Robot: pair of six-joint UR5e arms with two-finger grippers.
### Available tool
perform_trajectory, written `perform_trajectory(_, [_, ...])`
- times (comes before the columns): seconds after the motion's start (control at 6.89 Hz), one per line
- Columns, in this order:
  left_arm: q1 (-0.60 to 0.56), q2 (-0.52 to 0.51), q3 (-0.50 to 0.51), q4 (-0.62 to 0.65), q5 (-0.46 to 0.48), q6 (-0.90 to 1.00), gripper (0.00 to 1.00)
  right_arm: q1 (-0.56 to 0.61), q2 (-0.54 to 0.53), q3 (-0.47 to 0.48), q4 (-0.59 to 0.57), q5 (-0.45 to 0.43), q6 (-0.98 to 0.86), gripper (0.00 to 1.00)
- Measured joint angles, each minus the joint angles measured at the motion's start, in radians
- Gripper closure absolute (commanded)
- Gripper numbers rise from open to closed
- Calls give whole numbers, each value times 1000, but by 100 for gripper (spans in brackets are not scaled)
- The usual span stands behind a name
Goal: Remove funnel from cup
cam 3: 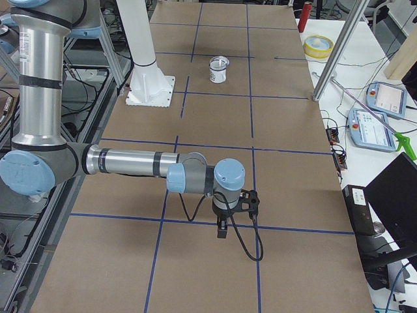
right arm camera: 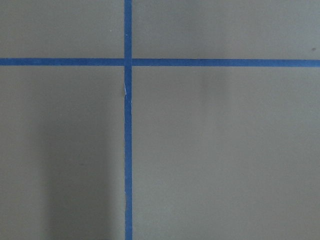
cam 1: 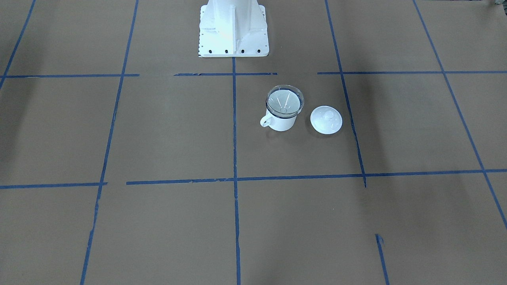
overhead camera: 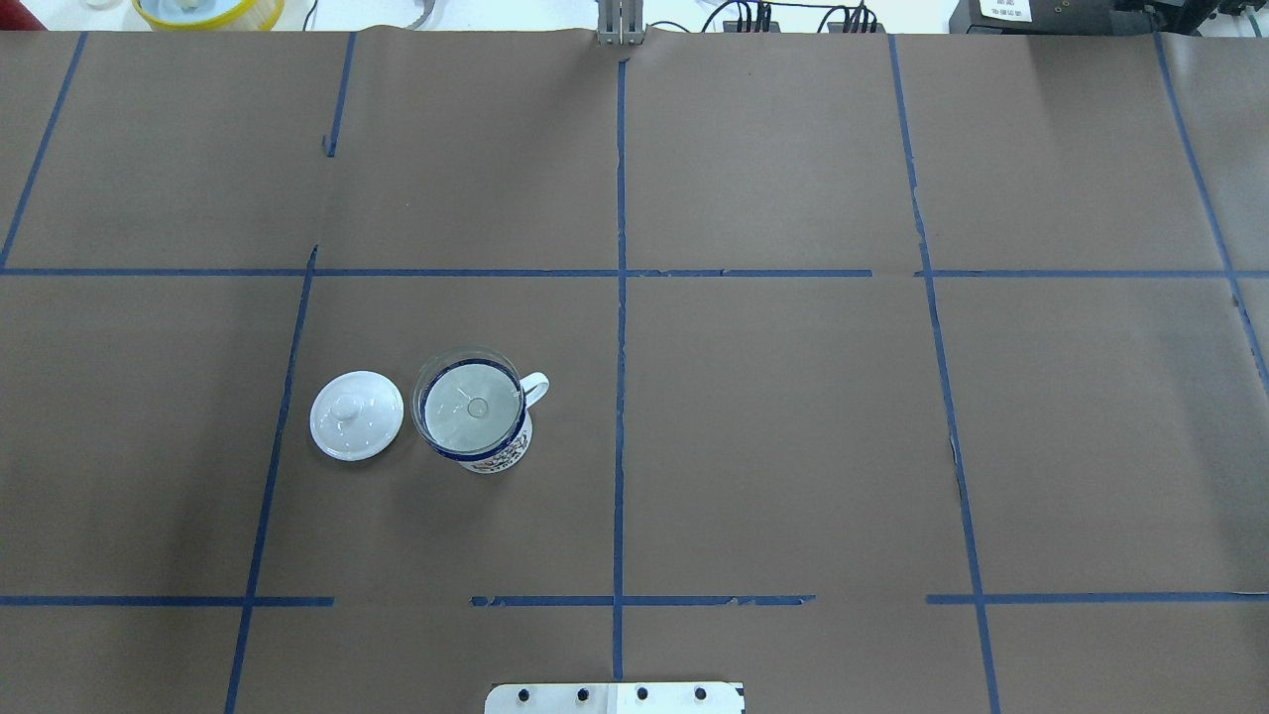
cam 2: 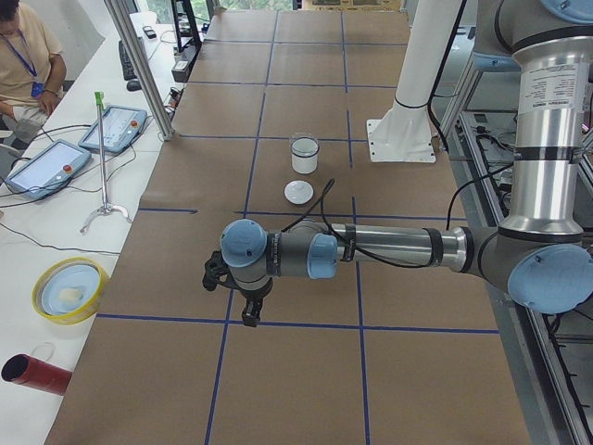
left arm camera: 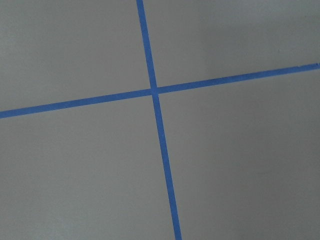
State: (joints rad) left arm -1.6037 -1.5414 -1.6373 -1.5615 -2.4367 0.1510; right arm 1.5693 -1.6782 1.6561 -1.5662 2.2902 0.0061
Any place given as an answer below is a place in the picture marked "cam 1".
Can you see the white enamel mug blue rim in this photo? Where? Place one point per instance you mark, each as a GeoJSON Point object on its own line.
{"type": "Point", "coordinates": [277, 124]}

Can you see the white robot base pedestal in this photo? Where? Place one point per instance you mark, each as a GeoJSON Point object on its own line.
{"type": "Point", "coordinates": [233, 28]}

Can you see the white mug lid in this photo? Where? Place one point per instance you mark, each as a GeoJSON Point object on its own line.
{"type": "Point", "coordinates": [326, 120]}

